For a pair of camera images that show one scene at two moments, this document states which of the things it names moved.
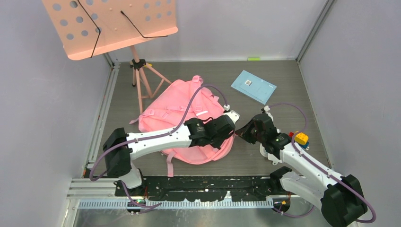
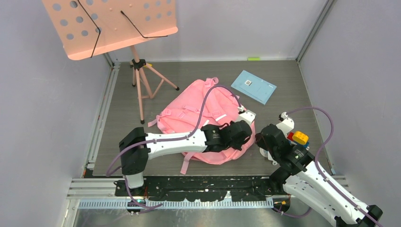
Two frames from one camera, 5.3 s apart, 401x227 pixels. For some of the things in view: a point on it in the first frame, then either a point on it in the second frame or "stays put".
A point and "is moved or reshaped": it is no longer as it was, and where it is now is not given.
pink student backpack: x=180 y=101 is moved or reshaped
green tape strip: x=254 y=59 stays put
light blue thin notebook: x=254 y=87 stays put
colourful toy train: x=301 y=139 stays put
